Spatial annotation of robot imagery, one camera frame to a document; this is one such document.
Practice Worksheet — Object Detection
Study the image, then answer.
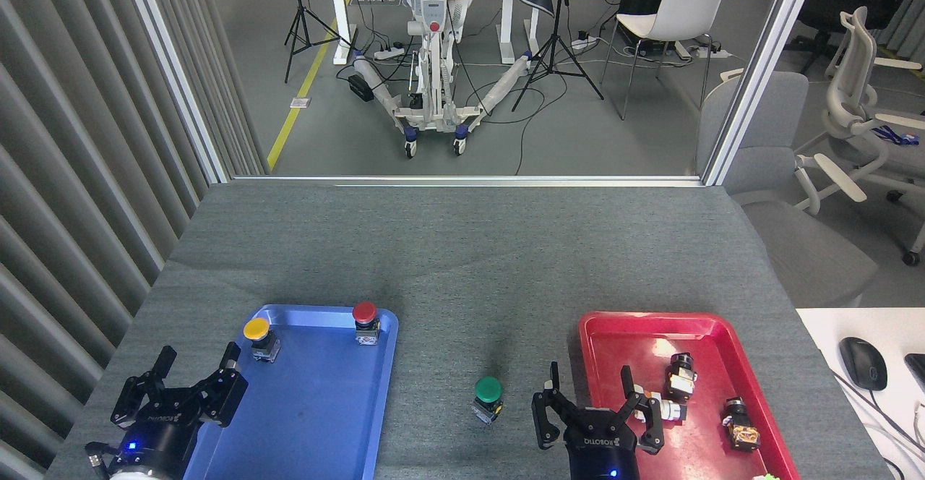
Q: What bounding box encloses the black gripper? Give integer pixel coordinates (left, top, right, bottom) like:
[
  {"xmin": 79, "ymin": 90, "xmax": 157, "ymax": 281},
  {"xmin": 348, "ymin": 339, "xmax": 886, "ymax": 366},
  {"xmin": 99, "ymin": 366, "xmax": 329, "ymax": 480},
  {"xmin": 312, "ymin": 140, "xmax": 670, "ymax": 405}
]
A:
[
  {"xmin": 108, "ymin": 342, "xmax": 249, "ymax": 473},
  {"xmin": 532, "ymin": 362, "xmax": 666, "ymax": 480}
]

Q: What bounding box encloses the green push button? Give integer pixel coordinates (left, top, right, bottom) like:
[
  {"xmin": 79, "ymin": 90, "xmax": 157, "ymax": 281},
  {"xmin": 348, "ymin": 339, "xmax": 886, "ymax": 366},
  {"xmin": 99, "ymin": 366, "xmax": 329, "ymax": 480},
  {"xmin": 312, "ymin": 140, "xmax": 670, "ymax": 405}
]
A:
[{"xmin": 472, "ymin": 377, "xmax": 504, "ymax": 425}]

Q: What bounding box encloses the yellow push button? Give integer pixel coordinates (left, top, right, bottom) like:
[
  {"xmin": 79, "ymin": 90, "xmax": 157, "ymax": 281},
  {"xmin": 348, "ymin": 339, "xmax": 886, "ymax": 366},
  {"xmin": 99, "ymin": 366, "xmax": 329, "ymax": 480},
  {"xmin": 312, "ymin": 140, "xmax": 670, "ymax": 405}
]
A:
[{"xmin": 243, "ymin": 317, "xmax": 281, "ymax": 363}]

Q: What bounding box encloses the red push button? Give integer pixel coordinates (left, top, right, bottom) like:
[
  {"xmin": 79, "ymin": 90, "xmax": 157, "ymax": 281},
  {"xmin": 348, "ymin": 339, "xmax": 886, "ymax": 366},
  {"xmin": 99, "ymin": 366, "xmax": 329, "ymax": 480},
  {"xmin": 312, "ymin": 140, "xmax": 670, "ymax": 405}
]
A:
[{"xmin": 352, "ymin": 301, "xmax": 382, "ymax": 346}]

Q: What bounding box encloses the red plastic tray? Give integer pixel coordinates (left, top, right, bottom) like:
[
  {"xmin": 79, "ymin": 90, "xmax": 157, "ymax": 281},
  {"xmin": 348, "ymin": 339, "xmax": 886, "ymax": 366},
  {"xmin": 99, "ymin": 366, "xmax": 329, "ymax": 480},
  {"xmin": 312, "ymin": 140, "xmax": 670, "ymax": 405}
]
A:
[{"xmin": 578, "ymin": 312, "xmax": 801, "ymax": 480}]

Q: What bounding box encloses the blue plastic tray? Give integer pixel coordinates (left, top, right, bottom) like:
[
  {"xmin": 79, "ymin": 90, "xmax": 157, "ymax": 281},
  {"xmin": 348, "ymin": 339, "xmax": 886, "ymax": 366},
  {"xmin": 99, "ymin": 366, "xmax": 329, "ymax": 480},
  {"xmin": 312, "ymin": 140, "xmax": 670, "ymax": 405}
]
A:
[{"xmin": 181, "ymin": 304, "xmax": 400, "ymax": 480}]

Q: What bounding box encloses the white desk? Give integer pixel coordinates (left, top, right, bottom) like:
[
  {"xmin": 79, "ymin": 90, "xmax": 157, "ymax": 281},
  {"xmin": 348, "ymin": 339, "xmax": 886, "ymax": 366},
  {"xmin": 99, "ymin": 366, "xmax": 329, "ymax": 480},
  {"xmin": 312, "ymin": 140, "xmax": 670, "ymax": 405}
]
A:
[{"xmin": 796, "ymin": 308, "xmax": 925, "ymax": 480}]

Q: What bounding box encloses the grey upholstered office chair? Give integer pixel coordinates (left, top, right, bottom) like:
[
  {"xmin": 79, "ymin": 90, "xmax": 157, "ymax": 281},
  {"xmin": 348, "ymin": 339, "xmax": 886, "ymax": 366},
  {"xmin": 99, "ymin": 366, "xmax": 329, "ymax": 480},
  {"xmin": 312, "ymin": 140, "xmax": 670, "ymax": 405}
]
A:
[{"xmin": 696, "ymin": 70, "xmax": 879, "ymax": 308}]

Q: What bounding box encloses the black computer mouse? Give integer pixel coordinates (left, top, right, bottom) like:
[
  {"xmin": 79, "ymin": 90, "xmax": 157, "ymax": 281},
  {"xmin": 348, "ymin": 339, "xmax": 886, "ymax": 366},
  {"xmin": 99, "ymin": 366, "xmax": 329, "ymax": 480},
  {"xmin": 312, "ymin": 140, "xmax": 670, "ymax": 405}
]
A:
[{"xmin": 839, "ymin": 337, "xmax": 888, "ymax": 392}]

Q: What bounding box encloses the black tripod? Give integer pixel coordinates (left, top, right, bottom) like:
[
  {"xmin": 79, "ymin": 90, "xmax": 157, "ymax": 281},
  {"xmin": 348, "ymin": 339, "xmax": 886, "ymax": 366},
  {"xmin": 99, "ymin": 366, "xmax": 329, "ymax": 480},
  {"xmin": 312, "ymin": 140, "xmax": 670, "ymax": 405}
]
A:
[
  {"xmin": 512, "ymin": 0, "xmax": 605, "ymax": 113},
  {"xmin": 284, "ymin": 0, "xmax": 355, "ymax": 84}
]

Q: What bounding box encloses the white table leg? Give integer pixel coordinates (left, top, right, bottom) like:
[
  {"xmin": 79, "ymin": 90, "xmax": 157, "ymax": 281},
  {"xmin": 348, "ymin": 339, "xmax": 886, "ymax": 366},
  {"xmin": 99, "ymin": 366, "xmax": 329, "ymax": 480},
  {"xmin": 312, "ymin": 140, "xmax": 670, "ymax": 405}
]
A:
[
  {"xmin": 499, "ymin": 0, "xmax": 540, "ymax": 64},
  {"xmin": 332, "ymin": 0, "xmax": 359, "ymax": 66}
]

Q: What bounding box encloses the white mesh office chair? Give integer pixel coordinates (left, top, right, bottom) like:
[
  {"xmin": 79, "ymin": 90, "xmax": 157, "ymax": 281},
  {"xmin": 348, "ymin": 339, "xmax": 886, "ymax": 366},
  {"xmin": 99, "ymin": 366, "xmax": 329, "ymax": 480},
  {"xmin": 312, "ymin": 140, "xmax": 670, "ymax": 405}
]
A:
[{"xmin": 793, "ymin": 7, "xmax": 925, "ymax": 266}]

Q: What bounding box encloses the white plastic chair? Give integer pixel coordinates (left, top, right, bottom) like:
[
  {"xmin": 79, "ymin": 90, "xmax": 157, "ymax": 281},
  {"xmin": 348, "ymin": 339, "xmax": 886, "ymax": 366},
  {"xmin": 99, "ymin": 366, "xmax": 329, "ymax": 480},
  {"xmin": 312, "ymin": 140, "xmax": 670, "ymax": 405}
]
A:
[{"xmin": 601, "ymin": 0, "xmax": 731, "ymax": 121}]

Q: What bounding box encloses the white stand on wheels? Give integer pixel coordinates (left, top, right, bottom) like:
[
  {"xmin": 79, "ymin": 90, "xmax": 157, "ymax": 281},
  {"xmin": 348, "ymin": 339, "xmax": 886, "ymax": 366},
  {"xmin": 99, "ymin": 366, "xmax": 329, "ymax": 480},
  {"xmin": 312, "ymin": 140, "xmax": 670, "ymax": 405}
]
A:
[{"xmin": 352, "ymin": 0, "xmax": 535, "ymax": 159}]

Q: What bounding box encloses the white knob switch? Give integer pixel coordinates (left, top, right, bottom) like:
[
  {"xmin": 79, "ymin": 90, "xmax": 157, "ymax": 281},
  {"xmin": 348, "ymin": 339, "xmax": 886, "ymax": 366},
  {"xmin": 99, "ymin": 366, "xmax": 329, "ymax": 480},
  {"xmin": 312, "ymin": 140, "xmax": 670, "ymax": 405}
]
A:
[{"xmin": 640, "ymin": 392, "xmax": 687, "ymax": 423}]

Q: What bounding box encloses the black knob switch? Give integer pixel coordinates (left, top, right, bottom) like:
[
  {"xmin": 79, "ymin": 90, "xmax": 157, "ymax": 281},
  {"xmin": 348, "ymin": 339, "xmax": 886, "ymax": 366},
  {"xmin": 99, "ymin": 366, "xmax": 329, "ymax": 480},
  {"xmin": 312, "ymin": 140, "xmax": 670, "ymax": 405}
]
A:
[{"xmin": 665, "ymin": 353, "xmax": 699, "ymax": 402}]

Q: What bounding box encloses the black switch with orange base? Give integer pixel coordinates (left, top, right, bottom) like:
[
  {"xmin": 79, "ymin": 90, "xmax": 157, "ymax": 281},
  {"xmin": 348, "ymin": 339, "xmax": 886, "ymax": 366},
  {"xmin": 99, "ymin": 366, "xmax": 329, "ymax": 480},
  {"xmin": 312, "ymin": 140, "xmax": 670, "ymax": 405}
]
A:
[{"xmin": 723, "ymin": 396, "xmax": 762, "ymax": 453}]

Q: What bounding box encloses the silver frame rail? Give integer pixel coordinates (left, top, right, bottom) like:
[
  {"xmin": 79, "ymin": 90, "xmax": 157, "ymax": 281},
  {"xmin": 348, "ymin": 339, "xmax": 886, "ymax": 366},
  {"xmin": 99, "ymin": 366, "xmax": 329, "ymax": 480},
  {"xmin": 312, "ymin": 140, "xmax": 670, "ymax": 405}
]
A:
[{"xmin": 231, "ymin": 175, "xmax": 705, "ymax": 189}]

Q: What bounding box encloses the silver frame post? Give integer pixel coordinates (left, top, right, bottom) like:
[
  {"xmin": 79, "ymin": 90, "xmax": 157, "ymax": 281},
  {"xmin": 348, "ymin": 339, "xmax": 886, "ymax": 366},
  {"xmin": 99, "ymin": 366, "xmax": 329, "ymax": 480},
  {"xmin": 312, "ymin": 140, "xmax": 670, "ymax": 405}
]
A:
[
  {"xmin": 702, "ymin": 0, "xmax": 823, "ymax": 186},
  {"xmin": 119, "ymin": 0, "xmax": 231, "ymax": 184}
]

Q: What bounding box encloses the blue lanyard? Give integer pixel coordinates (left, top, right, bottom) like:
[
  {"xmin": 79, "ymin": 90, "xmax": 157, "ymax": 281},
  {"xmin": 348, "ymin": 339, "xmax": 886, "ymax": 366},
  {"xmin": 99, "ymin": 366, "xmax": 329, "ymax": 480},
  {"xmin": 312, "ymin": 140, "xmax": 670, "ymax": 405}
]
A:
[{"xmin": 872, "ymin": 125, "xmax": 925, "ymax": 147}]

